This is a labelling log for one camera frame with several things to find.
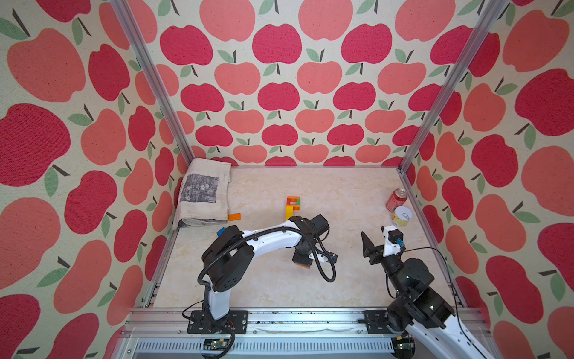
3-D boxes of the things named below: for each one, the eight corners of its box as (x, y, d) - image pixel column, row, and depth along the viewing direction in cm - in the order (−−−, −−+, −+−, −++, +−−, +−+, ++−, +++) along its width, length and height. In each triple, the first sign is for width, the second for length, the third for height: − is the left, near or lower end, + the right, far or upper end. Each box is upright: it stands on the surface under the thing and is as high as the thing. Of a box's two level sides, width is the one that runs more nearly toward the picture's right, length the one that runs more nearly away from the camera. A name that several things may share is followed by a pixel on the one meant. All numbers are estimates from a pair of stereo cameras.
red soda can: (387, 214, 105) (397, 199, 96) (384, 204, 109) (393, 188, 99) (398, 214, 105) (410, 199, 96) (395, 204, 109) (405, 188, 99)
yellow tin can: (393, 226, 100) (398, 219, 95) (389, 213, 104) (393, 206, 100) (409, 226, 100) (415, 219, 95) (404, 213, 104) (409, 206, 100)
